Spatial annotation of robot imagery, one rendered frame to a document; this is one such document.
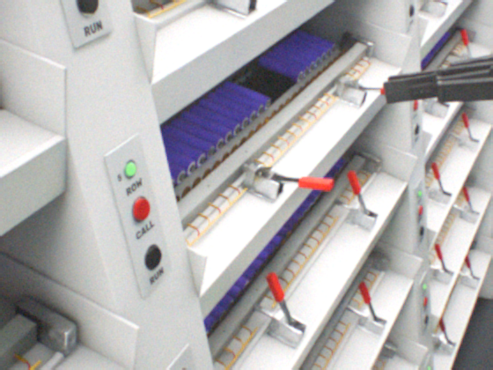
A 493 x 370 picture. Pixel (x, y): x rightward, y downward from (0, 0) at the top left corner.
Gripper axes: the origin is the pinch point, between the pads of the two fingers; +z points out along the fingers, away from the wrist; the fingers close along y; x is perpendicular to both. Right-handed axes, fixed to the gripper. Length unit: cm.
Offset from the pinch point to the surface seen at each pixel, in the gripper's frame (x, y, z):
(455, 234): -59, 61, 20
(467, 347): -95, 63, 25
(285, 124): 2.7, -15.8, 10.6
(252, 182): 0.8, -27.5, 9.7
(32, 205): 14, -57, 5
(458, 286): -78, 66, 24
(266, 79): 5.2, -4.2, 18.7
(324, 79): 3.3, -1.8, 11.3
